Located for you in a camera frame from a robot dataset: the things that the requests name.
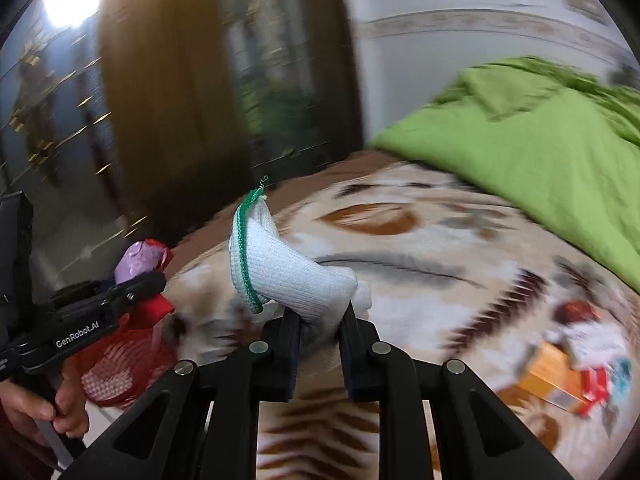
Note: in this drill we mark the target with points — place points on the person's left hand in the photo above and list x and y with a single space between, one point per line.
70 410

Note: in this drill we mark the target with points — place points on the red and white wrapper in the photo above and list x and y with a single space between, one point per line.
595 385

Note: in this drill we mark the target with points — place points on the wooden door with glass panel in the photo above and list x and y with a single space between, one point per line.
170 85

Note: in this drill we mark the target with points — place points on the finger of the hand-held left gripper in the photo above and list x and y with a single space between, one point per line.
142 287
80 295

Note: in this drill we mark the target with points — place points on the white plastic bag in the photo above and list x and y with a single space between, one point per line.
597 342

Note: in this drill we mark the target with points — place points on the orange cardboard box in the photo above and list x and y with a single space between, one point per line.
550 375

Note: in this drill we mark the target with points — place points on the red foil packet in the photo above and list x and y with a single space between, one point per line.
580 312

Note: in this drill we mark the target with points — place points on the red mesh bag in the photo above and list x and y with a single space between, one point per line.
115 370

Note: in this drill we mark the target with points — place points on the person's left forearm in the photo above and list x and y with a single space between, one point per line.
20 452

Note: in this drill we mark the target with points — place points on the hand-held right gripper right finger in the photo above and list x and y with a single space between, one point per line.
350 365

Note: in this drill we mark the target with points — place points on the green quilt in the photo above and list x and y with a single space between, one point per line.
525 160

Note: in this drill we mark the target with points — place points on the white knitted glove green trim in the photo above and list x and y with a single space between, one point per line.
290 270

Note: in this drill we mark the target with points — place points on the purple paper ball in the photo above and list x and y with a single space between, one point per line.
132 262

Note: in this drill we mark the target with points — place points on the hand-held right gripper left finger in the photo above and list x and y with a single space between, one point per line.
292 360

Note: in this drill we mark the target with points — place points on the teal wrapper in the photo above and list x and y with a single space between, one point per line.
622 377

